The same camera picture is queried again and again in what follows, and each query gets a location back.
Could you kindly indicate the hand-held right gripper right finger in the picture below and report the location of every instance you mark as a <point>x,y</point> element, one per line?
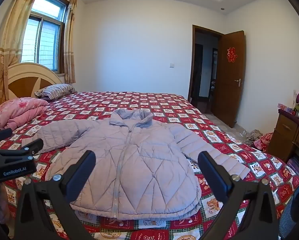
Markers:
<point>213,177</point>

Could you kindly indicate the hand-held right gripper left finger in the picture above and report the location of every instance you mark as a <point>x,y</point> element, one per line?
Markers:
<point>80,177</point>

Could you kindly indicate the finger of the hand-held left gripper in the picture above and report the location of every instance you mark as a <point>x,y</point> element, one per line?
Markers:
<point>33,145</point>
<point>2,133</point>

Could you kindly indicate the lilac quilted puffer jacket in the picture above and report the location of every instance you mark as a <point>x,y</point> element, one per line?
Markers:
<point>139,167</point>

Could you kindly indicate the folded pink floral quilt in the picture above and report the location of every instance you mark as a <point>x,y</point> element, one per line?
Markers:
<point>19,110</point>

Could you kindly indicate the cream and wood headboard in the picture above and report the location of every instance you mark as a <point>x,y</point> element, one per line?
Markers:
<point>24,85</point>

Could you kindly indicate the grey crumpled cloth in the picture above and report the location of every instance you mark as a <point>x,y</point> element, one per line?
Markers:
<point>254,136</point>

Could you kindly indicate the striped pillow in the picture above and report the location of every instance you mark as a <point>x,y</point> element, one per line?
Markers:
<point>57,91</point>

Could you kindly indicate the red patterned bag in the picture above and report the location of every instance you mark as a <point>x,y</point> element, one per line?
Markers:
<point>263,141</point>

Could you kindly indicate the purple box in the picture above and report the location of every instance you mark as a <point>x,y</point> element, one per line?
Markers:
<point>294,166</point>

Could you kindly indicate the brown wooden dresser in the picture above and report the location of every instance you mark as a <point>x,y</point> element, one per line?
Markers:
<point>284,135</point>

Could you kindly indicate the brown wooden door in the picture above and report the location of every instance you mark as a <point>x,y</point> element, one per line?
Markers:
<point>229,92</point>

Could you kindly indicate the red checked printed bedspread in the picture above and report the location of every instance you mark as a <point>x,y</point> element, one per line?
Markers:
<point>164,100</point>

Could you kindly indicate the colourful printed flat box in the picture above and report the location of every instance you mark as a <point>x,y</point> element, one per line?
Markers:
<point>285,108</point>

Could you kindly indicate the red paper door decoration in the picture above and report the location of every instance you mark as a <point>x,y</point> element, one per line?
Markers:
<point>231,54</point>

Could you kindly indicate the window with grey frame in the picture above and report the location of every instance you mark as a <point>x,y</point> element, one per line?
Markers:
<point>47,35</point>

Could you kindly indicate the dark brown door frame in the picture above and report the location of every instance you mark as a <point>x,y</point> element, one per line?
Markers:
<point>194,55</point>

